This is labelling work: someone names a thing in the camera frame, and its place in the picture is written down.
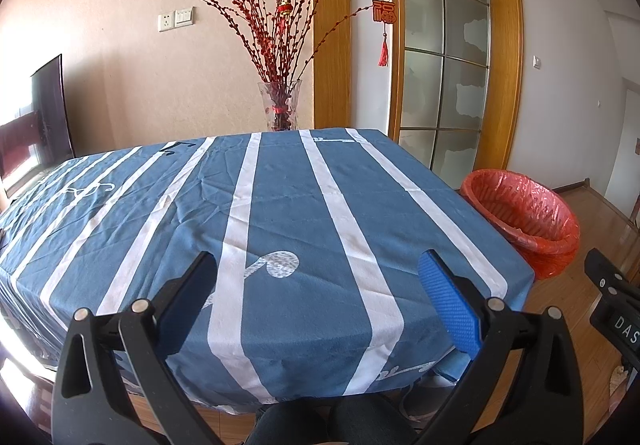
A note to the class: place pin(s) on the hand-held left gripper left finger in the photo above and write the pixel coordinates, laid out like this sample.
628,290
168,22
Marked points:
190,295

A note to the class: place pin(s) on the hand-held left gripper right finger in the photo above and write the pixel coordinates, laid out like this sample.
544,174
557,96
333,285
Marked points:
450,305

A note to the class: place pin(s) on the trash basket with red liner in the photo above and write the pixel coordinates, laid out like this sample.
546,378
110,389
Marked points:
545,245

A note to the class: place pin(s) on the blue white striped tablecloth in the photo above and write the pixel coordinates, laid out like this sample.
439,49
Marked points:
300,225

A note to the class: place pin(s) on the glass vase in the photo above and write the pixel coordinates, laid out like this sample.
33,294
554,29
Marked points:
280,110

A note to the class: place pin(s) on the dark red wooden chair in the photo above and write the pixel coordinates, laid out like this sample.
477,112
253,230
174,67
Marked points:
20,140

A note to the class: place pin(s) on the black television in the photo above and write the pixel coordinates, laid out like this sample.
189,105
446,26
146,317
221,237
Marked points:
52,110

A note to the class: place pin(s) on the red berry branches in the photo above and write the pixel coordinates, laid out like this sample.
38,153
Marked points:
275,35

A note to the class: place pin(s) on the frosted glass panel door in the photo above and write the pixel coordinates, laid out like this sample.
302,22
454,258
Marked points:
425,25

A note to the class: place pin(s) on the red hanging tassel ornament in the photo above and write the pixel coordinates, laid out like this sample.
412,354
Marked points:
384,11

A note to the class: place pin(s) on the wooden door frame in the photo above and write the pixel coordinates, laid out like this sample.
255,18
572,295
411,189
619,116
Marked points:
505,75

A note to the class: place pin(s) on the white wall socket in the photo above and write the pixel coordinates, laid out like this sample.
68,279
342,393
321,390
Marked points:
165,22

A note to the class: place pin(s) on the white rocker light switch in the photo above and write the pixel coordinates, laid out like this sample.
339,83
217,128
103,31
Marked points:
184,16

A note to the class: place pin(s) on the wooden wall pillar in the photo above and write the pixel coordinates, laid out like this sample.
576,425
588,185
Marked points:
332,50

